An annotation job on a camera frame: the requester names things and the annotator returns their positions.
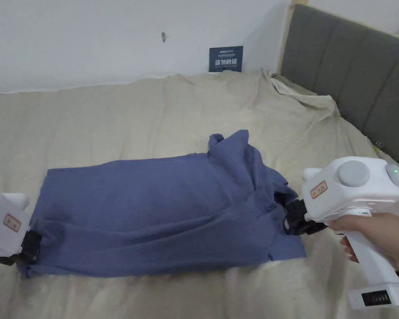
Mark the grey padded headboard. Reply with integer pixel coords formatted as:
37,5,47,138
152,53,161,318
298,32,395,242
281,3,399,167

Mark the dark blue sign card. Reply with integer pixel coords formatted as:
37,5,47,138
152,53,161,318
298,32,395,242
208,46,244,73

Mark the person's right hand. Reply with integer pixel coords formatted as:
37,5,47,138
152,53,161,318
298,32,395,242
328,212,399,283

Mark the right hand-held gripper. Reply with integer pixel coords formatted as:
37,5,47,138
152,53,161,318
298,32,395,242
274,156,399,308

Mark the bed with beige sheet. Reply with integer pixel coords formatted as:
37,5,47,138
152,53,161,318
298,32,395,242
0,68,399,319

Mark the blue polo shirt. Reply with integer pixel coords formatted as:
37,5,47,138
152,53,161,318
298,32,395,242
18,129,308,279

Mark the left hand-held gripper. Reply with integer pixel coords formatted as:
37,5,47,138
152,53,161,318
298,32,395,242
0,188,42,266

